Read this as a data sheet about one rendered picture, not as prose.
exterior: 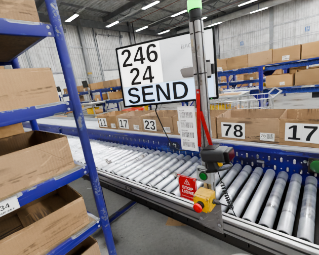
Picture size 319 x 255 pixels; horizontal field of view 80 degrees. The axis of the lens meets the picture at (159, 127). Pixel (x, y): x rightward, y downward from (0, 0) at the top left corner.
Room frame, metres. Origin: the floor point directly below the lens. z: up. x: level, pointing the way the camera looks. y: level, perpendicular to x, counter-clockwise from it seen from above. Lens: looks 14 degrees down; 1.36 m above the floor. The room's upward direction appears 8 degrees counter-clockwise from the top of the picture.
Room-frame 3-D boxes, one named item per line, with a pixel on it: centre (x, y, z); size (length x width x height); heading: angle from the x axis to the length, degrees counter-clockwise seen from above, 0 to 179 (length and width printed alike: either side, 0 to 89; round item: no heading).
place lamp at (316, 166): (0.89, -0.80, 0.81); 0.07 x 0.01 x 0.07; 48
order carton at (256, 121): (1.31, -0.66, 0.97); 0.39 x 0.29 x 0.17; 48
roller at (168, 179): (1.20, -0.09, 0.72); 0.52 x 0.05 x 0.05; 138
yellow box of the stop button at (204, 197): (0.68, -0.17, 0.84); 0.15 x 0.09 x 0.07; 48
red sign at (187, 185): (0.78, -0.11, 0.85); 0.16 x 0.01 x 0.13; 48
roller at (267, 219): (0.81, -0.52, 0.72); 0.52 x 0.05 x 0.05; 138
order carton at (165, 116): (1.83, -0.07, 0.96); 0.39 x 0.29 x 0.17; 48
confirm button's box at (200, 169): (0.73, -0.16, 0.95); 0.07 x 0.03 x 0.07; 48
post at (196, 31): (0.75, -0.18, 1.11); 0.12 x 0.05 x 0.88; 48
